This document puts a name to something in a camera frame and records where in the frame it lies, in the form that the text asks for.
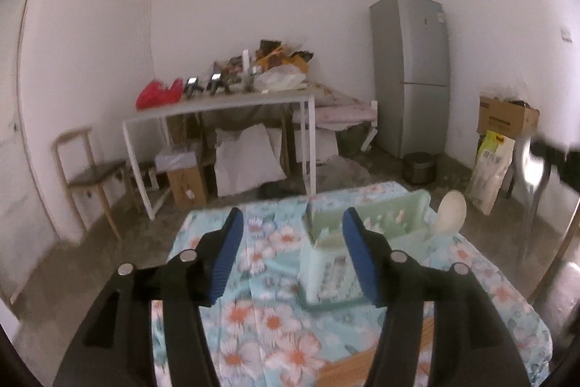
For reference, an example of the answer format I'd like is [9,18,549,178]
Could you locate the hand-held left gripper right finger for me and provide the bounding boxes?
[341,208,531,387]

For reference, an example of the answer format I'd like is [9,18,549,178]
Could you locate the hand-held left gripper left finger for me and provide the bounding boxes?
[53,207,245,387]

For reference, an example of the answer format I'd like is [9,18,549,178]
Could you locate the green perforated utensil holder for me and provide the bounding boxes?
[297,190,431,310]

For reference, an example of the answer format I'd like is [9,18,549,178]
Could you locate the white and yellow sack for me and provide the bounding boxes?
[466,129,517,216]

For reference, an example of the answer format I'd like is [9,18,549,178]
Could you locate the small brown cardboard box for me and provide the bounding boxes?
[167,167,208,210]

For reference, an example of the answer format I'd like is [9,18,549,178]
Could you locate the floral blue tablecloth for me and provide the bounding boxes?
[152,182,554,387]

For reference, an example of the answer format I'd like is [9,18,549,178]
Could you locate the white sacks under table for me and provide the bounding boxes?
[214,125,287,197]

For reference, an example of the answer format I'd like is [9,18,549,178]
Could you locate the plastic covered white box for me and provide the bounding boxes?
[155,147,200,174]

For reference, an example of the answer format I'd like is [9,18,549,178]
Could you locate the dark rice cooker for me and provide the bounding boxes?
[402,151,438,185]

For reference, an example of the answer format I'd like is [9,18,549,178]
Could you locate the folding bed with pink cloth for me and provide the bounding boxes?
[292,83,379,152]

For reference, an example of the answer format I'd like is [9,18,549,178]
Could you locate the dark seat wooden chair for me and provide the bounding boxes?
[51,128,141,243]

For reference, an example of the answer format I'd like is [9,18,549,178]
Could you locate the grey refrigerator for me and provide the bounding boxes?
[369,0,450,160]

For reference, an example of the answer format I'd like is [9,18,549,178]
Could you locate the black device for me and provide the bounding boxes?
[183,76,203,100]
[206,72,232,96]

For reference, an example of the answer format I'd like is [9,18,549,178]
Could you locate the red plastic bag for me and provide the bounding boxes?
[137,79,181,111]

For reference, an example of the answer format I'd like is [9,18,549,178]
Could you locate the white plastic bag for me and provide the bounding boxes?
[254,66,305,92]

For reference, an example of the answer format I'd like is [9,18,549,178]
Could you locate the white door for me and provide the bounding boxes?
[0,0,59,315]

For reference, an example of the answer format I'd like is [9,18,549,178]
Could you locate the white frame table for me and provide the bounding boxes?
[122,90,317,221]

